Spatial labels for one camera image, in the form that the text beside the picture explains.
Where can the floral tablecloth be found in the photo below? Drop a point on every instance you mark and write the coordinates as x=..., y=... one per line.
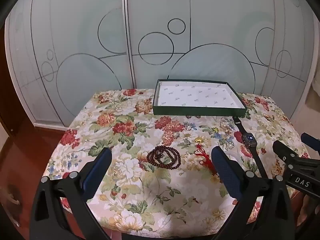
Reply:
x=140, y=187

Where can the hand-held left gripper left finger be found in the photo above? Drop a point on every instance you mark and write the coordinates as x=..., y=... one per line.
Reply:
x=96, y=170

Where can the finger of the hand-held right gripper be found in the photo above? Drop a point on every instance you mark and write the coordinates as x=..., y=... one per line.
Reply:
x=311, y=141
x=283, y=152

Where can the frosted glass sliding door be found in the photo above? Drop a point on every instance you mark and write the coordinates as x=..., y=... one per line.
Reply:
x=212, y=17
x=75, y=30

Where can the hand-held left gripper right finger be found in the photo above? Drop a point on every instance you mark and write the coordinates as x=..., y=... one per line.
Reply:
x=223, y=167

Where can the black smartwatch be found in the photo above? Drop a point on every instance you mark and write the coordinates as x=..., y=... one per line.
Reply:
x=248, y=138

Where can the pearl earring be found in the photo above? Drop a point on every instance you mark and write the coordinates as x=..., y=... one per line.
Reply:
x=229, y=145

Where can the green gem ornament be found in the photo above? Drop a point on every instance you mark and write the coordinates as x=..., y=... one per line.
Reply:
x=215, y=130

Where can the silver pendant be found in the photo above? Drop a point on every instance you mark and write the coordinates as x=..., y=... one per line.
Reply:
x=186, y=143

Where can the green cardboard box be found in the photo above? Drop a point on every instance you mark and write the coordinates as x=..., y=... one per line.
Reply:
x=197, y=97

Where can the red knot charm gold bead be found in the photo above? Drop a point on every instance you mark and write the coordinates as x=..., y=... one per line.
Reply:
x=206, y=158

